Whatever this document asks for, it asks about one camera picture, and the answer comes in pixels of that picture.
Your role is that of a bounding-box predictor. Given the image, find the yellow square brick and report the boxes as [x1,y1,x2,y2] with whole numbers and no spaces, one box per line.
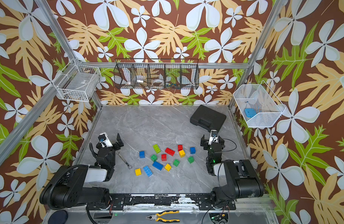
[179,150,186,158]
[135,169,142,176]
[165,164,172,172]

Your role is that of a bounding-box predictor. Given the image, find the red long brick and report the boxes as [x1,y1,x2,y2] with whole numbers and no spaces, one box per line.
[165,147,175,156]

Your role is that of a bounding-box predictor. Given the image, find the lime green long brick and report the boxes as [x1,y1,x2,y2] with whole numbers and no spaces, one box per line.
[153,144,161,154]

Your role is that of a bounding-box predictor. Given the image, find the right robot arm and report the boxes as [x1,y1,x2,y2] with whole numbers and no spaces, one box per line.
[201,135,264,204]

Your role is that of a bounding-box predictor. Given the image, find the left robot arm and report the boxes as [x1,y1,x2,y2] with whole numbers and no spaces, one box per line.
[39,133,124,210]

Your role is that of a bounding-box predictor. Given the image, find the blue square brick right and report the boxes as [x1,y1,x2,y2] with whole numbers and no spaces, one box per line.
[190,147,196,155]

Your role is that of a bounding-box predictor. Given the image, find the blue square brick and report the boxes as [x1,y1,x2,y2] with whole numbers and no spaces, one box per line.
[139,151,145,158]
[190,147,196,155]

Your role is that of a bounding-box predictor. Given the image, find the green square brick right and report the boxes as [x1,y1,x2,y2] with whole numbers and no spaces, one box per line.
[188,156,195,164]

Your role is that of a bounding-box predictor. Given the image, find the green square brick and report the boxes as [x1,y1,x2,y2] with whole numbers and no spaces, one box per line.
[188,156,195,164]
[151,155,158,162]
[173,159,180,167]

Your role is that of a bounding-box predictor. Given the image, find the black plastic tool case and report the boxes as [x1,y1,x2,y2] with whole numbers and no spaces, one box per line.
[190,105,227,132]

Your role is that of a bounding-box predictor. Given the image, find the silver combination wrench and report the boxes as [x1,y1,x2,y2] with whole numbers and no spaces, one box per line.
[117,152,132,169]

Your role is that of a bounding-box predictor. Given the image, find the blue square brick left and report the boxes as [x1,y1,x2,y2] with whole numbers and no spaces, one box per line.
[139,151,145,158]

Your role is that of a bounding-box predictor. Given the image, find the green square brick middle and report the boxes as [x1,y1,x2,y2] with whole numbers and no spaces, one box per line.
[173,159,180,167]

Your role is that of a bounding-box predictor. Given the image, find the green square brick left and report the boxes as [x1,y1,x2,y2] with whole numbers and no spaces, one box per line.
[151,155,158,162]

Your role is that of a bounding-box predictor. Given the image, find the blue object in basket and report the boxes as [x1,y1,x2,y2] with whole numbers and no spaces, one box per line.
[244,108,257,118]

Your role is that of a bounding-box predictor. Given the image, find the light blue long brick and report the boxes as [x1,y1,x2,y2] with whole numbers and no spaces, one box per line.
[143,166,153,177]

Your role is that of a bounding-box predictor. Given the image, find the dark blue long brick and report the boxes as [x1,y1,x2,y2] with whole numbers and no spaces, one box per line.
[152,161,164,171]

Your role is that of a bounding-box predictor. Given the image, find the small electronics board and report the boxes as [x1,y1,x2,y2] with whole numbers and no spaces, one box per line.
[209,213,229,224]

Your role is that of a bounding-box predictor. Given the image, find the black round disc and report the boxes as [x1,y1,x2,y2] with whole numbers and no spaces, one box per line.
[48,210,68,224]

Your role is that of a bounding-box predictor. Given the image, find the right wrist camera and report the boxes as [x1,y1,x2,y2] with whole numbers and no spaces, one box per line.
[208,130,218,145]

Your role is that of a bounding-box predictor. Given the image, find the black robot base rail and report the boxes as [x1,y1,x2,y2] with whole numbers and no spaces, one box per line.
[89,193,236,211]

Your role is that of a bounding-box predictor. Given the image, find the white wire basket right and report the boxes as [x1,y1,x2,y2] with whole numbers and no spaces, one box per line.
[233,81,286,129]

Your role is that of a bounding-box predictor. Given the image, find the white wire basket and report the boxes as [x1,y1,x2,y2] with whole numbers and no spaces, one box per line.
[53,59,101,102]
[233,81,286,129]

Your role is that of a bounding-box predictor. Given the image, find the black wire basket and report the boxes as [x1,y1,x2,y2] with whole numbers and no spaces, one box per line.
[112,58,200,90]

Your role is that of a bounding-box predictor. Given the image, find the white wire basket left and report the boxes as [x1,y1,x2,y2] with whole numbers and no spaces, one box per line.
[53,59,101,102]

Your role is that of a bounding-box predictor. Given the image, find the yellow handled pliers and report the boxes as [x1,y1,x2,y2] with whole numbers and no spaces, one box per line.
[145,209,180,223]

